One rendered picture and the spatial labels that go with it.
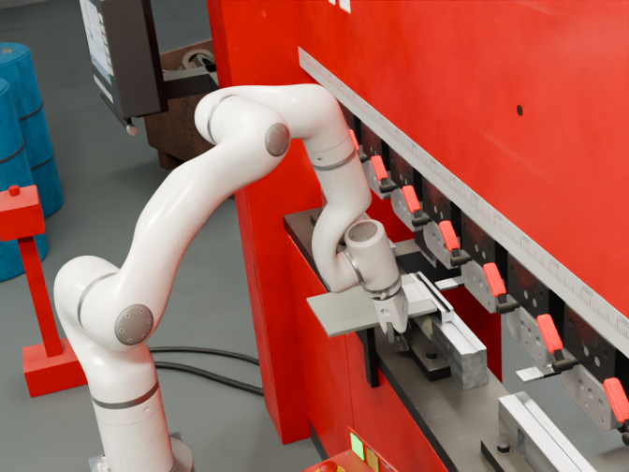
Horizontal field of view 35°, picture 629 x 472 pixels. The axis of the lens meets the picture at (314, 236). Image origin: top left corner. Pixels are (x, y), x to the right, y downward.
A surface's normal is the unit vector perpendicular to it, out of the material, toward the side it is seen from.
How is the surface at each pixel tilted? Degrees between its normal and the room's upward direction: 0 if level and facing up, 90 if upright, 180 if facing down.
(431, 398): 0
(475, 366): 90
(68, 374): 90
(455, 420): 0
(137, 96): 90
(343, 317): 0
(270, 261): 90
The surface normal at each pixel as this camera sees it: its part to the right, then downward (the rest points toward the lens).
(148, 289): 0.75, -0.18
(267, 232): 0.29, 0.40
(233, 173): 0.13, 0.70
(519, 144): -0.95, 0.21
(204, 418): -0.10, -0.90
